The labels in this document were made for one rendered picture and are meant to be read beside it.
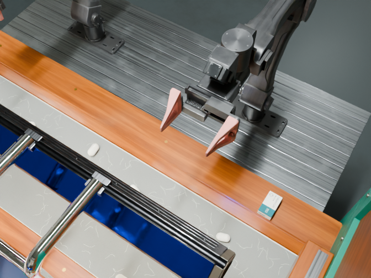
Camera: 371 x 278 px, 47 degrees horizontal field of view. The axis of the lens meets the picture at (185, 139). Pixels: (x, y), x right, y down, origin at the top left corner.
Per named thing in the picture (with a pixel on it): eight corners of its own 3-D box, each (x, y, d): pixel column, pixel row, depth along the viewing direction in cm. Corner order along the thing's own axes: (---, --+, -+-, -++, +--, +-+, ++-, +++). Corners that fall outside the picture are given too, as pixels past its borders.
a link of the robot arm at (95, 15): (92, 18, 130) (104, 7, 132) (70, 7, 132) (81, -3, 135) (96, 33, 135) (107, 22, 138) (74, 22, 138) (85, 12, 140)
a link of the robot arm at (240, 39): (253, 60, 73) (283, 18, 79) (210, 41, 76) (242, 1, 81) (245, 100, 83) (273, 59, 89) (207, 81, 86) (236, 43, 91)
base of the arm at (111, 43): (109, 38, 134) (122, 24, 137) (61, 14, 139) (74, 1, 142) (113, 55, 140) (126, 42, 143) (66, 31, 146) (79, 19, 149)
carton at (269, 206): (268, 193, 105) (270, 190, 103) (281, 201, 104) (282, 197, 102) (256, 212, 102) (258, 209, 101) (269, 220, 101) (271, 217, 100)
